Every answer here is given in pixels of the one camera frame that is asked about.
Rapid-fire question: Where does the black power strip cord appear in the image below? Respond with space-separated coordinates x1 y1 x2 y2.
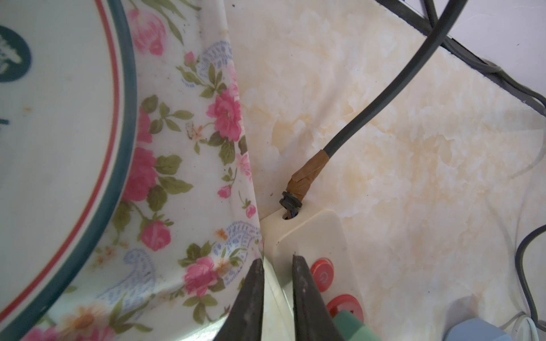
279 0 470 220

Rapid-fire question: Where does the white power strip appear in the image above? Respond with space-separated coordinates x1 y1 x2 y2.
260 204 365 323

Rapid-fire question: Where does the green charger on strip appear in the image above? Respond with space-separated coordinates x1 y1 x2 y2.
333 311 381 341

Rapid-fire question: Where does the light blue round socket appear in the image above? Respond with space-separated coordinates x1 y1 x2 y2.
444 318 512 341

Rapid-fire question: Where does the floral placemat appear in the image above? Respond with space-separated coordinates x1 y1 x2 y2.
19 1 261 340

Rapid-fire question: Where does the black socket power cord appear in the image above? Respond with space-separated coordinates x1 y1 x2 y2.
513 223 546 333

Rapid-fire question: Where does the white patterned plate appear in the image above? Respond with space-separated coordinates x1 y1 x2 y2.
1 1 137 340

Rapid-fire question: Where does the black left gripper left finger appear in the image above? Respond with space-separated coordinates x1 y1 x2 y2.
213 259 264 341

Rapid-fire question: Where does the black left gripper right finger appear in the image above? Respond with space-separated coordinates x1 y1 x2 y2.
291 255 343 341

